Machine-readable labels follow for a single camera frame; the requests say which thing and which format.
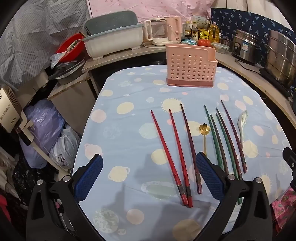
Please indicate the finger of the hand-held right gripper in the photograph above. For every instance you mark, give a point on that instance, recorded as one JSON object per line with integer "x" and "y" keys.
{"x": 289, "y": 156}

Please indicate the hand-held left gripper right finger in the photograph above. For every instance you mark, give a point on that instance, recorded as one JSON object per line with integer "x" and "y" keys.
{"x": 209, "y": 176}

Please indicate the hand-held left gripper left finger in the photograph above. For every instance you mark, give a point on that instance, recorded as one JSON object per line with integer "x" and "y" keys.
{"x": 90, "y": 178}

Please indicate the dark maroon chopstick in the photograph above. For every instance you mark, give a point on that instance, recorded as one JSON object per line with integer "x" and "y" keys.
{"x": 235, "y": 162}

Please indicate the green chopstick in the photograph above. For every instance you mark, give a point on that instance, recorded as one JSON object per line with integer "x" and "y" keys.
{"x": 225, "y": 141}
{"x": 211, "y": 132}

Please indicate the red chopstick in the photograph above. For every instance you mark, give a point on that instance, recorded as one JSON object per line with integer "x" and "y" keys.
{"x": 177, "y": 143}
{"x": 161, "y": 143}

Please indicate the pink perforated utensil holder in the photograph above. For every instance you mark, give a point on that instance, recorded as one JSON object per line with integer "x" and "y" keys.
{"x": 185, "y": 64}

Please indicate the dark brown chopstick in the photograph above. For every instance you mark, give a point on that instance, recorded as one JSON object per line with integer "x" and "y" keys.
{"x": 218, "y": 143}

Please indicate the white plastic bag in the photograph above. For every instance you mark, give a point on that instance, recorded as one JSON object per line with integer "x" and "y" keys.
{"x": 64, "y": 148}

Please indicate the purple chopstick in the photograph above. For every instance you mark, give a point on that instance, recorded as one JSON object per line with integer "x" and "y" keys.
{"x": 233, "y": 136}

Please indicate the gold flower spoon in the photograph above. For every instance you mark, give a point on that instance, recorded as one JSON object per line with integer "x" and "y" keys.
{"x": 204, "y": 128}

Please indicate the white ceramic spoon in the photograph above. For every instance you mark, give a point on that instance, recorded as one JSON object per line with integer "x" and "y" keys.
{"x": 242, "y": 120}

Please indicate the blue printed tablecloth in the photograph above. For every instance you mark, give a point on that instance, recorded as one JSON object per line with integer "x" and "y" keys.
{"x": 129, "y": 129}

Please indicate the purple plastic bag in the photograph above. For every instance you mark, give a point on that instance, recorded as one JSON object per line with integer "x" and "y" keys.
{"x": 41, "y": 125}

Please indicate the wood-grain small cabinet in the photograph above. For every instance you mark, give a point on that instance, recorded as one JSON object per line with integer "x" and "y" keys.
{"x": 74, "y": 102}

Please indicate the black induction cooker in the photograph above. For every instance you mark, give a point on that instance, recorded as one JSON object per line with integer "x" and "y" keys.
{"x": 272, "y": 77}

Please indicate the steel steamer pot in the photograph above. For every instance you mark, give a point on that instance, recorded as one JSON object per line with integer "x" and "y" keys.
{"x": 282, "y": 55}

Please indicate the white appliance box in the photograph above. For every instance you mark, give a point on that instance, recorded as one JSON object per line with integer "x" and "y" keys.
{"x": 10, "y": 109}

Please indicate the black frying pan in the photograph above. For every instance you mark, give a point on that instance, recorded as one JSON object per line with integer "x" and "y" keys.
{"x": 69, "y": 71}

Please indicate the steel rice cooker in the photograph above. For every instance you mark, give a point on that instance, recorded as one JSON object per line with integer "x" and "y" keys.
{"x": 247, "y": 46}

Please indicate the clear plastic bag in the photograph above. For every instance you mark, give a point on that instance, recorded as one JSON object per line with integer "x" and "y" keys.
{"x": 56, "y": 60}

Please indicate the glass food container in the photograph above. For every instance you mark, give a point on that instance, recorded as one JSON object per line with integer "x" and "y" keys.
{"x": 219, "y": 48}

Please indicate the small steel jar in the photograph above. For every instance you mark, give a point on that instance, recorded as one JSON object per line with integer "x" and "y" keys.
{"x": 225, "y": 39}

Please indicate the red tomato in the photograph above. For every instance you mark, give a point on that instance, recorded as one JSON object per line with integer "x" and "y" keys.
{"x": 203, "y": 42}

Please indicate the red plastic basin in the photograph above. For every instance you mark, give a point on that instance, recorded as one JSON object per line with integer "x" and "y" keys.
{"x": 67, "y": 46}

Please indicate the blue wet wipes pack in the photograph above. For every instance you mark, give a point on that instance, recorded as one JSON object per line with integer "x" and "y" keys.
{"x": 188, "y": 42}

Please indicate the white dish rack teal lid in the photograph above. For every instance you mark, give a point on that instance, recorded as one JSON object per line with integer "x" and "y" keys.
{"x": 111, "y": 44}

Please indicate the yellow seasoning packet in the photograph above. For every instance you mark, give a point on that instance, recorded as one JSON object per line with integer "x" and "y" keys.
{"x": 204, "y": 34}

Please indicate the blue floral cloth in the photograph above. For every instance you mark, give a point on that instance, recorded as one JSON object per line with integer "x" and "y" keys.
{"x": 245, "y": 20}

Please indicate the cooking oil bottle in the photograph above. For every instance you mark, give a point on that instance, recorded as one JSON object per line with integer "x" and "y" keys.
{"x": 214, "y": 32}

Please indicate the dark sauce bottle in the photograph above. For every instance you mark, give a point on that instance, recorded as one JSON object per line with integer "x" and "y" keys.
{"x": 195, "y": 32}
{"x": 187, "y": 31}

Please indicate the grey striped cloth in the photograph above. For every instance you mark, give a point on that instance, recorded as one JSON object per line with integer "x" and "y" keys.
{"x": 34, "y": 41}

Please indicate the pink electric kettle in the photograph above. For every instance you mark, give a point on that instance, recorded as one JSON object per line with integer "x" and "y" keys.
{"x": 173, "y": 29}

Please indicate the white green carton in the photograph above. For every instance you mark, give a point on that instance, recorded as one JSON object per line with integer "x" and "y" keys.
{"x": 200, "y": 22}

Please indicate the cream glass blender jug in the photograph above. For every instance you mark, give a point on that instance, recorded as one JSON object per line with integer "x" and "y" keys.
{"x": 157, "y": 30}

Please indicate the pink dotted curtain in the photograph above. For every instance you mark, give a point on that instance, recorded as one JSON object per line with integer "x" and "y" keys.
{"x": 148, "y": 9}

